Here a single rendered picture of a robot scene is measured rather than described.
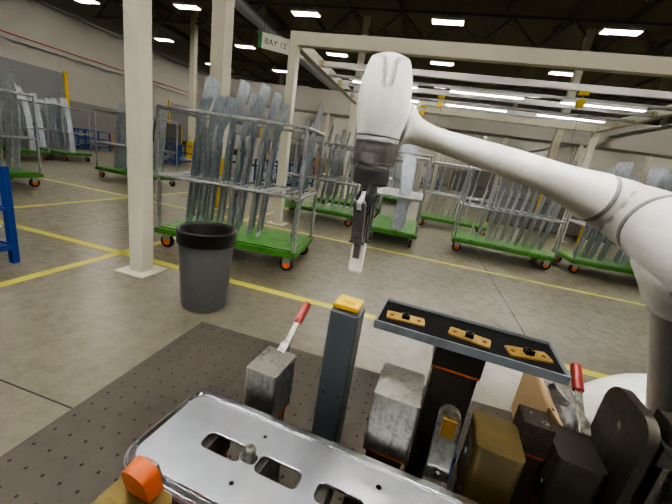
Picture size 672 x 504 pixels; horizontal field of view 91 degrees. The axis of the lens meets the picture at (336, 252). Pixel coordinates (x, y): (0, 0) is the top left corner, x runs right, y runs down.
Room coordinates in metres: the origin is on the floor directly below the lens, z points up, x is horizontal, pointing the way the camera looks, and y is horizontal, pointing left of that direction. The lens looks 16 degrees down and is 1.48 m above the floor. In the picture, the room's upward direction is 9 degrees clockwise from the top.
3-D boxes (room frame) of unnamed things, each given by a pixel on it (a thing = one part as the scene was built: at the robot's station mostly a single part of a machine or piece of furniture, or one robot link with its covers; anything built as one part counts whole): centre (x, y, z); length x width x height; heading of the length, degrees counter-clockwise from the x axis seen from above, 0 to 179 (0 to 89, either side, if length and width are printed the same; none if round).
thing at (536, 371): (0.64, -0.30, 1.16); 0.37 x 0.14 x 0.02; 73
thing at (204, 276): (2.78, 1.15, 0.36); 0.50 x 0.50 x 0.73
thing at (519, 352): (0.60, -0.41, 1.17); 0.08 x 0.04 x 0.01; 86
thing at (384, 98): (0.73, -0.05, 1.61); 0.13 x 0.11 x 0.16; 177
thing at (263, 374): (0.60, 0.09, 0.88); 0.12 x 0.07 x 0.36; 163
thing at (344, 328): (0.72, -0.05, 0.92); 0.08 x 0.08 x 0.44; 73
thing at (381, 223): (7.22, -1.19, 0.89); 1.90 x 1.00 x 1.77; 168
